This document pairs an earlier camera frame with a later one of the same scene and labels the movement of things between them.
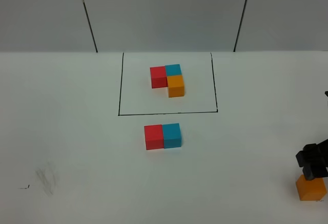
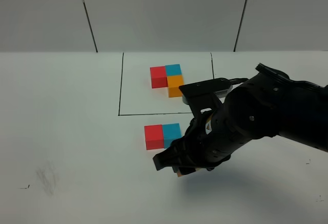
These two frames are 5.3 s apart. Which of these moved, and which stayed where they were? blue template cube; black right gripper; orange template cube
Moved: black right gripper
Stayed: orange template cube; blue template cube
